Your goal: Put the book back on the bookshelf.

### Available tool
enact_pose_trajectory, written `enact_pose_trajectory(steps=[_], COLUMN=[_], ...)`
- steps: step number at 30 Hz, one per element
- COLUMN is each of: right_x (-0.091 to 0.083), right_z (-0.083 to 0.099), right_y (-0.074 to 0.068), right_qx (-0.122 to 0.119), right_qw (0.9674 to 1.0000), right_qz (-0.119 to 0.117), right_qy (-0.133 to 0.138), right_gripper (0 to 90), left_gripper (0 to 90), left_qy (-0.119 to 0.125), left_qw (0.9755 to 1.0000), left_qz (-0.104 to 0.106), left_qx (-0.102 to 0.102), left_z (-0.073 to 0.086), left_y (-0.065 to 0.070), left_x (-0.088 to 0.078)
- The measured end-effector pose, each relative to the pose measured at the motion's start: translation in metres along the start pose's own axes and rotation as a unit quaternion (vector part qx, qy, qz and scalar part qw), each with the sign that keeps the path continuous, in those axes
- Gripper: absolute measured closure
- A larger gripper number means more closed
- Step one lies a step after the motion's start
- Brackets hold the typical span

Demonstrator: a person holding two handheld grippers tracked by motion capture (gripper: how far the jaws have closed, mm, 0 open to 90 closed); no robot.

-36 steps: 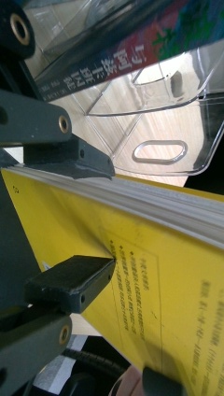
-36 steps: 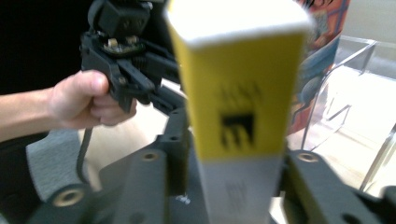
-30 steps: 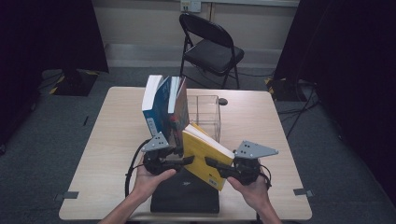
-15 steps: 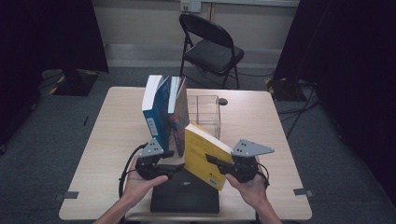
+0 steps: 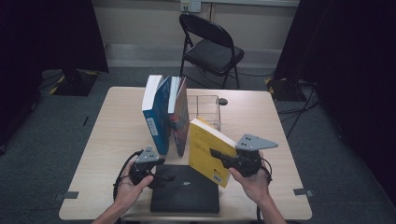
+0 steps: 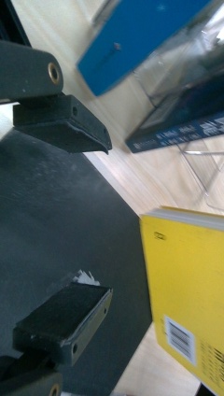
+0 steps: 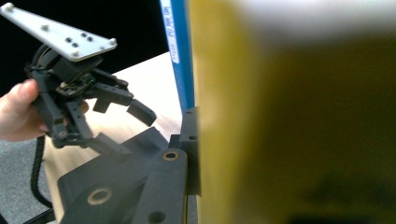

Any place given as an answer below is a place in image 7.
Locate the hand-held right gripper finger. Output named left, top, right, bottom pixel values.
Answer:
left=169, top=106, right=202, bottom=197

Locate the thick blue book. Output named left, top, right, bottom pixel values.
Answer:
left=159, top=0, right=195, bottom=113

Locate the yellow book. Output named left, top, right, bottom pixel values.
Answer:
left=188, top=0, right=396, bottom=224

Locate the black curtain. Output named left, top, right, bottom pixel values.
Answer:
left=0, top=0, right=171, bottom=96

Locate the thick black gripper cable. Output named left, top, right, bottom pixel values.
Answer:
left=30, top=134, right=54, bottom=209

